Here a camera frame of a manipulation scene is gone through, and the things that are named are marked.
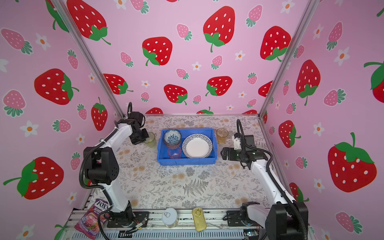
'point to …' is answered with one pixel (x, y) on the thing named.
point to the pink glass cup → (174, 153)
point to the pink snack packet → (88, 224)
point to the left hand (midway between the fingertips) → (145, 138)
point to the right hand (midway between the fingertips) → (228, 152)
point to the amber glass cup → (222, 133)
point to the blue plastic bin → (163, 159)
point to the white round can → (170, 217)
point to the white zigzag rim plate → (197, 146)
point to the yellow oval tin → (199, 219)
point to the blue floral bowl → (172, 138)
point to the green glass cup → (150, 141)
